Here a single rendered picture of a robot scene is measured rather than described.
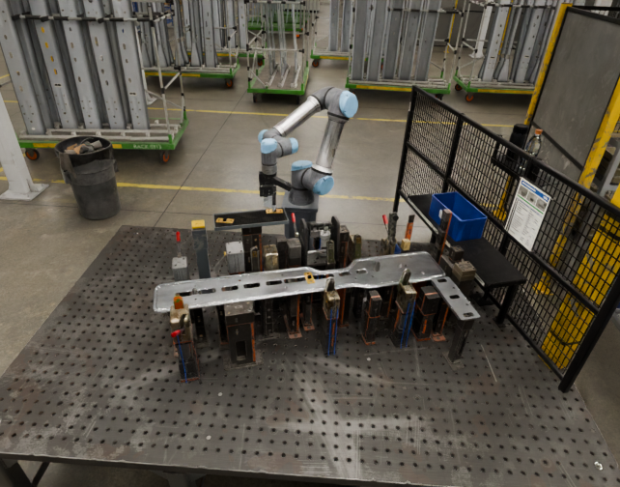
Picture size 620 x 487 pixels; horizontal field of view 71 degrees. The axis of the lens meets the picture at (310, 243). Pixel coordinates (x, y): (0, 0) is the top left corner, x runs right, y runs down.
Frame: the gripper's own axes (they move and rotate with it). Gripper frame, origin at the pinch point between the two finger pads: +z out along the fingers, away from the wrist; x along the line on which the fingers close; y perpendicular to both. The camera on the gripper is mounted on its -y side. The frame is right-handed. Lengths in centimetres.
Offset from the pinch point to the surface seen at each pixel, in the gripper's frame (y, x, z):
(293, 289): -5.9, 38.4, 21.2
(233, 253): 20.8, 22.8, 10.5
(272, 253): 2.2, 20.5, 13.4
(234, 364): 22, 55, 50
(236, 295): 20.0, 40.0, 21.3
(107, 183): 149, -210, 85
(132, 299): 77, 3, 51
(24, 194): 254, -261, 120
